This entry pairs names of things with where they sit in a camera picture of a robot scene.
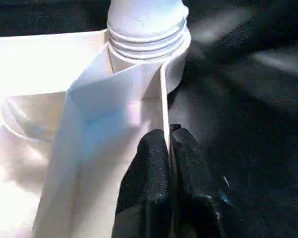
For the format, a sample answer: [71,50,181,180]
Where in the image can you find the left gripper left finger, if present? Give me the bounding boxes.
[114,128,174,238]

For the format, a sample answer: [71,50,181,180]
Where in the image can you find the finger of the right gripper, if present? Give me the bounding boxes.
[206,9,298,60]

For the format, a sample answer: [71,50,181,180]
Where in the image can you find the white plastic table top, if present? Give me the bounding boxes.
[0,27,192,238]

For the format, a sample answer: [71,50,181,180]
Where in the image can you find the white plastic table leg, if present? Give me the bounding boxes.
[106,0,191,60]

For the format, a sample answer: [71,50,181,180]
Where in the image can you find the black work mat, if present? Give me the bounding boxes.
[0,0,298,238]

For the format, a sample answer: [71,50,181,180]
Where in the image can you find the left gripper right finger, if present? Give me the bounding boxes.
[169,123,239,238]

